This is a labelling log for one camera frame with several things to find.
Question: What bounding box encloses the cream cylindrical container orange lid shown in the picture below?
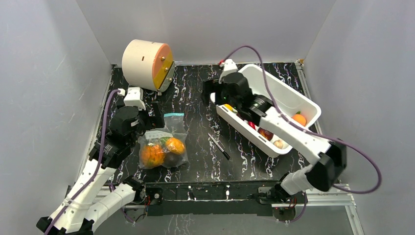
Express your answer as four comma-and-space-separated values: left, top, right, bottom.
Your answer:
121, 39, 175, 93

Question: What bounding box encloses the yellow toy lemon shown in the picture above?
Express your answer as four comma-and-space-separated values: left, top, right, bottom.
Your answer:
224, 104, 234, 112

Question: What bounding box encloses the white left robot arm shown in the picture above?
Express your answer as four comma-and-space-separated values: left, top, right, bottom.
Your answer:
36, 101, 164, 235

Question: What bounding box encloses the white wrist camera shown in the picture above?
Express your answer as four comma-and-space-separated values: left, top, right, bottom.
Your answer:
117, 87, 146, 111
219, 59, 238, 84

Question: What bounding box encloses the black and silver pen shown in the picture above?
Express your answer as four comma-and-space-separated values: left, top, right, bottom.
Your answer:
207, 133, 230, 161

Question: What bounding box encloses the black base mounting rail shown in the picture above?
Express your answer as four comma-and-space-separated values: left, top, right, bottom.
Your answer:
123, 180, 325, 224

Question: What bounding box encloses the white toy garlic bulb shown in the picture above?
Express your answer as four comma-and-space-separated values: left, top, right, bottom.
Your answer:
273, 139, 284, 149

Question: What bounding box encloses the toy peach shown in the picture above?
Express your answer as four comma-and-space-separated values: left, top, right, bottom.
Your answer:
292, 111, 307, 126

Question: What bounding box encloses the white plastic bin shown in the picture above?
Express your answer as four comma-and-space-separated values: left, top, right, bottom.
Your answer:
216, 64, 321, 158

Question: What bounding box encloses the dark brown toy fruit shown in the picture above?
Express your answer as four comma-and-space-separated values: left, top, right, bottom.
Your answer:
162, 152, 182, 168

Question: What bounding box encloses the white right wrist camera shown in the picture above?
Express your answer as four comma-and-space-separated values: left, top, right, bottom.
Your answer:
219, 59, 238, 84

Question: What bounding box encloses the orange toy pineapple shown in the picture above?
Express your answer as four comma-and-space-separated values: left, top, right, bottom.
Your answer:
139, 139, 167, 169

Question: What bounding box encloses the clear blue zip top bag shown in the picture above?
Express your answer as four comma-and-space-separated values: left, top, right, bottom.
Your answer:
138, 113, 188, 169

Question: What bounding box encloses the toy orange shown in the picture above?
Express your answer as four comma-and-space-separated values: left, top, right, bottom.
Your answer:
165, 137, 185, 155

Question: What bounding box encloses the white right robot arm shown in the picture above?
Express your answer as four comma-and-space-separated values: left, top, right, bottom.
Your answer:
201, 72, 346, 203

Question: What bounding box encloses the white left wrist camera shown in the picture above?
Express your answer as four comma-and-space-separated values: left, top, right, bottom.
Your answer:
117, 87, 146, 111

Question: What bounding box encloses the red toy chili pepper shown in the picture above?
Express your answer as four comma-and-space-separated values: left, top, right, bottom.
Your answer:
248, 121, 256, 130

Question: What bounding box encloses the dark red toy plum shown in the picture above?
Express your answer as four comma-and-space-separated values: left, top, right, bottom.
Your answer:
258, 127, 274, 141

